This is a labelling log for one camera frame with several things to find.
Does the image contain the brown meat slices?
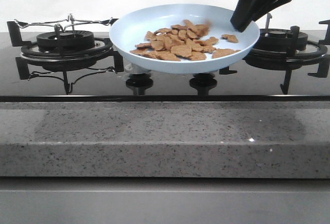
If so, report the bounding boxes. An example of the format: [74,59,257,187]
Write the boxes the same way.
[130,20,240,61]

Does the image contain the light blue plate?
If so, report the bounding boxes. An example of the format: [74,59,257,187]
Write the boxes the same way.
[109,4,259,74]

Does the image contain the black right gas burner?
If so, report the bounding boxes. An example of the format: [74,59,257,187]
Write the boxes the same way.
[251,28,293,53]

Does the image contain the black gas burner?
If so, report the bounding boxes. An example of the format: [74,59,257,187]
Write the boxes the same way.
[36,30,95,51]
[251,28,293,53]

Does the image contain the black right pan support grate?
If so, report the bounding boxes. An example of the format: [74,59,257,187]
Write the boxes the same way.
[210,14,329,98]

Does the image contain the black pan support grate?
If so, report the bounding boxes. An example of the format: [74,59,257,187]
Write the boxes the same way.
[210,14,329,98]
[7,15,124,94]

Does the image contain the black glass cooktop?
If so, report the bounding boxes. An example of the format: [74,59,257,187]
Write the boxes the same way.
[1,32,329,102]

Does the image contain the silver right stove knob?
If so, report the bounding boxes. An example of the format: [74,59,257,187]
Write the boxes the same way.
[193,72,215,77]

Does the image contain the silver stove knob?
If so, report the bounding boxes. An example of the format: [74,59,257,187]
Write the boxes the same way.
[124,63,151,75]
[193,72,215,77]

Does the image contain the silver left stove knob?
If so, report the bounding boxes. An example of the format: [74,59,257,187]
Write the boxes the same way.
[124,63,151,75]

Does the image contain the black left pan support grate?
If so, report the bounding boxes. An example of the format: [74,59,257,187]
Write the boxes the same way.
[7,15,124,94]

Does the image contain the black left gas burner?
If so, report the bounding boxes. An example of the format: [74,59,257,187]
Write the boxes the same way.
[36,30,95,51]

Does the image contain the wire pan support ring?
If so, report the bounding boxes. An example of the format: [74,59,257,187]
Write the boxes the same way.
[14,13,119,32]

